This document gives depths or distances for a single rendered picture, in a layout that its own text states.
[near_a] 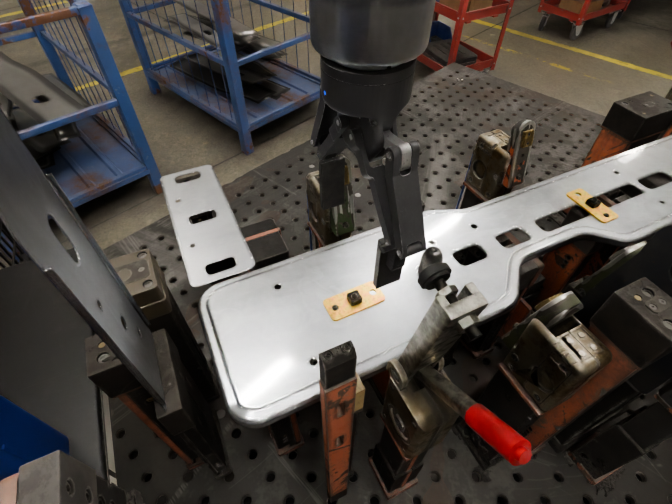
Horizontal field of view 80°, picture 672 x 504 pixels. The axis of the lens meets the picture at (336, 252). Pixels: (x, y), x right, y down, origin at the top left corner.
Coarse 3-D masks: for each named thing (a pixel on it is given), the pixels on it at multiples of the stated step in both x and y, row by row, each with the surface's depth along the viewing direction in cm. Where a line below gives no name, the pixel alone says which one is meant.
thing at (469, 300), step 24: (432, 264) 32; (432, 288) 33; (456, 288) 32; (432, 312) 32; (456, 312) 30; (480, 312) 31; (432, 336) 33; (456, 336) 35; (480, 336) 30; (408, 360) 40; (432, 360) 39
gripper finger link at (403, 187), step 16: (416, 144) 31; (400, 160) 31; (416, 160) 31; (400, 176) 32; (416, 176) 32; (400, 192) 32; (416, 192) 33; (400, 208) 33; (416, 208) 33; (400, 224) 33; (416, 224) 34; (400, 240) 34; (416, 240) 34; (400, 256) 35
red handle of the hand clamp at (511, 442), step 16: (432, 368) 41; (432, 384) 39; (448, 384) 38; (448, 400) 37; (464, 400) 35; (464, 416) 35; (480, 416) 33; (496, 416) 33; (480, 432) 32; (496, 432) 31; (512, 432) 30; (496, 448) 31; (512, 448) 29; (528, 448) 30; (512, 464) 30
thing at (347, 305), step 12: (360, 288) 57; (372, 288) 57; (324, 300) 56; (336, 300) 56; (348, 300) 56; (360, 300) 55; (372, 300) 56; (384, 300) 56; (336, 312) 54; (348, 312) 54
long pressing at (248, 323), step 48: (528, 192) 72; (432, 240) 64; (480, 240) 64; (528, 240) 64; (576, 240) 65; (624, 240) 64; (240, 288) 58; (288, 288) 58; (336, 288) 58; (384, 288) 58; (480, 288) 58; (240, 336) 52; (288, 336) 52; (336, 336) 52; (384, 336) 52; (240, 384) 48; (288, 384) 48
